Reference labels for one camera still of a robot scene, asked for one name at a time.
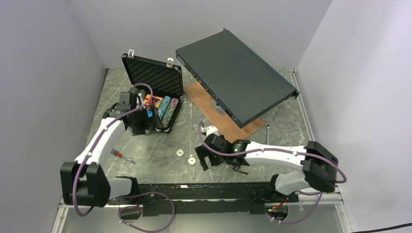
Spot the small silver wrench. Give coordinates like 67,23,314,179
266,124,271,145

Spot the wooden board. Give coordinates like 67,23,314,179
184,82,266,142

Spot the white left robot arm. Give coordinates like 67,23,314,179
60,92,147,207

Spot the yellow blue chip row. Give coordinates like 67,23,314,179
138,89,147,101

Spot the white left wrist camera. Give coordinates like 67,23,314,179
117,92,130,111

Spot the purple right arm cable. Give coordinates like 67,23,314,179
197,120,347,184

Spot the dark rack server unit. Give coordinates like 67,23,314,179
175,29,300,128

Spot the blue red screwdriver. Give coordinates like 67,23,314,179
111,149,135,164

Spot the upper playing card deck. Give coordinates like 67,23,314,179
144,94,163,106

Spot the teal poker chip row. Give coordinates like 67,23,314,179
157,96,172,120

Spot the purple green chip row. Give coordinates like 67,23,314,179
161,98,179,128

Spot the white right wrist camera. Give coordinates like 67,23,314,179
201,126,219,137

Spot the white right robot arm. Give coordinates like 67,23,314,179
195,133,339,201

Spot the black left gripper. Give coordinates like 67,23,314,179
130,104,163,136

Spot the metal clamp tool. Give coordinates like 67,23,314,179
232,165,249,175

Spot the red triangular token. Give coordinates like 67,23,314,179
150,97,163,108

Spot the black poker chip case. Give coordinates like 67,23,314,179
111,50,183,133

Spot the white poker chip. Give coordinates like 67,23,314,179
175,149,185,157
188,157,196,166

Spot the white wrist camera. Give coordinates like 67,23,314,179
201,126,219,137
117,92,130,111

